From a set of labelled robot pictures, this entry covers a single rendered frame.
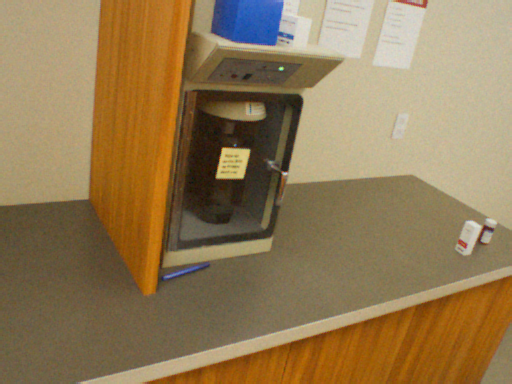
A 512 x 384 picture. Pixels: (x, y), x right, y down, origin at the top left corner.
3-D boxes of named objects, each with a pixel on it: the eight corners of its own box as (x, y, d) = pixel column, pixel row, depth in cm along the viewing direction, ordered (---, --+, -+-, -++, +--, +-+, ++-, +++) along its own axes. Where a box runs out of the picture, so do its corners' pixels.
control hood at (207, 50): (184, 78, 103) (190, 30, 99) (307, 85, 120) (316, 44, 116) (208, 94, 94) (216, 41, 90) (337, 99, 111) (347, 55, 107)
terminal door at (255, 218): (167, 251, 120) (187, 88, 104) (272, 236, 136) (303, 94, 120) (168, 252, 119) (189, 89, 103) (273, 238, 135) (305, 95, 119)
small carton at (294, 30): (274, 41, 105) (279, 13, 102) (288, 42, 109) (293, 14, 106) (292, 47, 102) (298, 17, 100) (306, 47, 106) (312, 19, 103)
